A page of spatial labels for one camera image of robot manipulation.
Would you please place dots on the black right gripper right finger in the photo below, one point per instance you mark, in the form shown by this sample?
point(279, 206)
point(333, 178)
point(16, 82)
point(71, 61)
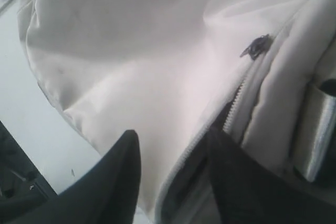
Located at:
point(245, 192)

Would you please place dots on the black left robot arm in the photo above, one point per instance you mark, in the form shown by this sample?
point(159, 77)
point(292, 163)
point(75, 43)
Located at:
point(19, 176)

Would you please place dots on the cream fabric duffel bag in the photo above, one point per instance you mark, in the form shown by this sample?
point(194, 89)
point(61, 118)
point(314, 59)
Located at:
point(262, 71)

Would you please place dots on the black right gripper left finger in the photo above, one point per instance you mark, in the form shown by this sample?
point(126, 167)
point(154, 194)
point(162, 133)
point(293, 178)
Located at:
point(108, 193)

